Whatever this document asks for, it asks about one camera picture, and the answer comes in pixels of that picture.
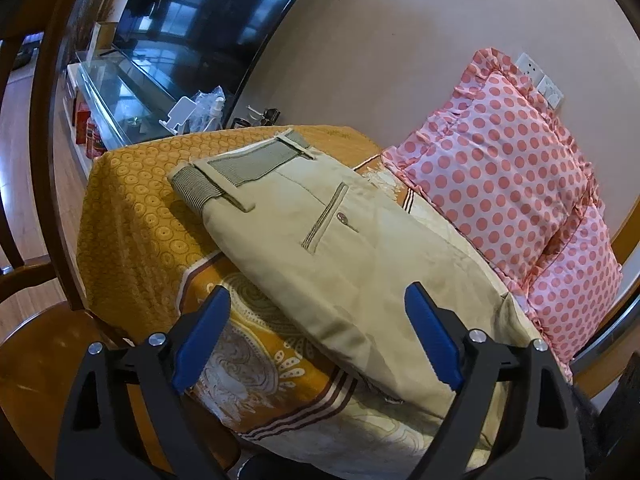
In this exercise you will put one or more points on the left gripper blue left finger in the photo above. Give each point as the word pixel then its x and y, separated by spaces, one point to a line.
pixel 197 344

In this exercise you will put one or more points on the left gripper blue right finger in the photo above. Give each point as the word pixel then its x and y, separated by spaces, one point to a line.
pixel 538 436

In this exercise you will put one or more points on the beige khaki pants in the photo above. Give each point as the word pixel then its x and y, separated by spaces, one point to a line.
pixel 335 252

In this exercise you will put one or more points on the dark wooden chair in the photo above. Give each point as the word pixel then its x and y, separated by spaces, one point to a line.
pixel 40 359

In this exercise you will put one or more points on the right pink polka-dot pillow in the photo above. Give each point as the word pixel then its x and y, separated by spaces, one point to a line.
pixel 572 285

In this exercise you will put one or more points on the pink polka-dot pillow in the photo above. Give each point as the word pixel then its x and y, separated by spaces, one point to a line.
pixel 497 162
pixel 572 285

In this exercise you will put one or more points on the left pink polka-dot pillow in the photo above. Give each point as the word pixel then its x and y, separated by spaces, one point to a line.
pixel 497 162

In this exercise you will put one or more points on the red box on shelf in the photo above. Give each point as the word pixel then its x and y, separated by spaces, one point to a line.
pixel 82 117

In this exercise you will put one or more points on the white plastic stand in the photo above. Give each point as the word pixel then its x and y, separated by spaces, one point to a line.
pixel 178 115

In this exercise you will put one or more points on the clear plastic bag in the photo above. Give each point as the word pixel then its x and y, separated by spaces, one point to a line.
pixel 208 111

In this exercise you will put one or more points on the glass top tv cabinet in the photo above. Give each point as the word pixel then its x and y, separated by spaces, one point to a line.
pixel 127 105

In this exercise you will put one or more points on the black flat television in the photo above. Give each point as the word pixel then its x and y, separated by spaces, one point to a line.
pixel 190 46

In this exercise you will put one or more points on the white wall switch plate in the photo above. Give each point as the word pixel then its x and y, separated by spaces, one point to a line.
pixel 551 92

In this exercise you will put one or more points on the white wall socket plate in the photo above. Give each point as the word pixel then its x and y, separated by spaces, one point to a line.
pixel 527 66

